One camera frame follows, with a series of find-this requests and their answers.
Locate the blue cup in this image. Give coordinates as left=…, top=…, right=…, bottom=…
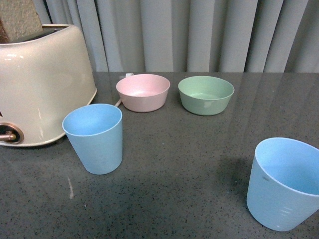
left=62, top=104, right=123, bottom=175
left=247, top=137, right=319, bottom=231

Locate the pink bowl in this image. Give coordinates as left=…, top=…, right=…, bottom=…
left=116, top=74, right=170, bottom=113

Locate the green bowl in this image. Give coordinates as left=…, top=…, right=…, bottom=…
left=178, top=76, right=235, bottom=116

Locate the grey curtain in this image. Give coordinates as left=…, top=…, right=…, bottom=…
left=35, top=0, right=319, bottom=73

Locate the cream toaster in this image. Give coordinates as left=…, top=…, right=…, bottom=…
left=0, top=24, right=97, bottom=147

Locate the bread slice in toaster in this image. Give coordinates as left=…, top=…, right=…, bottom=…
left=0, top=0, right=43, bottom=43

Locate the white toaster power cable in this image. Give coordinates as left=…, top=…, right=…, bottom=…
left=114, top=72, right=134, bottom=108

